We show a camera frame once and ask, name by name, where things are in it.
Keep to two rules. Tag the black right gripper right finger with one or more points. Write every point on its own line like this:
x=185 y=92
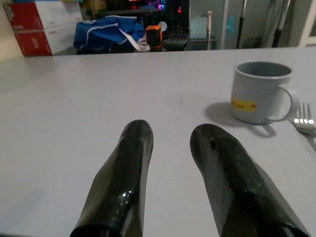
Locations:
x=237 y=182

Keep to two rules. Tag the grey mug with yellow label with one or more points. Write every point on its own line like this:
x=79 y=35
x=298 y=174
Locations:
x=259 y=96

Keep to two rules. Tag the orange and black device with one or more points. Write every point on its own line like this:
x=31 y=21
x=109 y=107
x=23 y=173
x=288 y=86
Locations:
x=153 y=35

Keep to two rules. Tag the black metal pole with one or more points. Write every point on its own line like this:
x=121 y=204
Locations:
x=241 y=23

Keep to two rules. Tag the silver metal fork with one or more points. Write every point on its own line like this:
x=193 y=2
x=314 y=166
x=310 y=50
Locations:
x=304 y=121

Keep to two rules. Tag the red and white cardboard box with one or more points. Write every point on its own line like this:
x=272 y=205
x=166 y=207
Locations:
x=39 y=14
x=42 y=40

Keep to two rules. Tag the blue bag with white trim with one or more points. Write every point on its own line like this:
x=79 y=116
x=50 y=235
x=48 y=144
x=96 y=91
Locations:
x=108 y=34

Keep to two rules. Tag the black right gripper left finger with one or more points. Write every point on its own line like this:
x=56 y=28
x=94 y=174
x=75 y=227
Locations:
x=126 y=177

